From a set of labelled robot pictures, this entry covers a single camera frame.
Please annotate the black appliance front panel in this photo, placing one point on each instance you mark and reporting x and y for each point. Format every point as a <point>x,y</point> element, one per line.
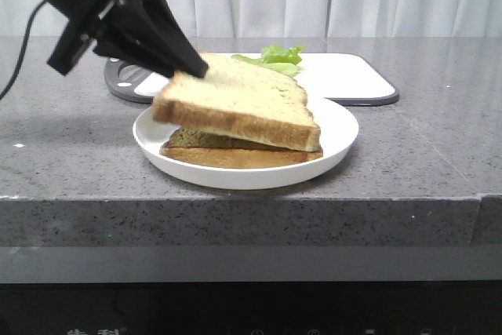
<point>253,308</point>

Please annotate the white cutting board black handle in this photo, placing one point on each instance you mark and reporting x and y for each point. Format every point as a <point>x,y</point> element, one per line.
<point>343,78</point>

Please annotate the bread slice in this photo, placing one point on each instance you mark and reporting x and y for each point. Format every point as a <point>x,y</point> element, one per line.
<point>206,149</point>
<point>240,100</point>

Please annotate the white round plate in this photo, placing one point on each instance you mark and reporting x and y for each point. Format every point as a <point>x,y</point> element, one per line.
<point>339,129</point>

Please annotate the green lettuce leaf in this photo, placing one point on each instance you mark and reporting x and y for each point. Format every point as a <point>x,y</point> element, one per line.
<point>274,57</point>

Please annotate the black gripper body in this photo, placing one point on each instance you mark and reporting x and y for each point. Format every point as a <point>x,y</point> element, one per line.
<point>84,23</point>

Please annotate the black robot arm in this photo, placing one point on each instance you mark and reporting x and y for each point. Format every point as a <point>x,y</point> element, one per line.
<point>141,32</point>

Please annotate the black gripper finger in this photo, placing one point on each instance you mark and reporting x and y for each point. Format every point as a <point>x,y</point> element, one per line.
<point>121,35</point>
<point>166,42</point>

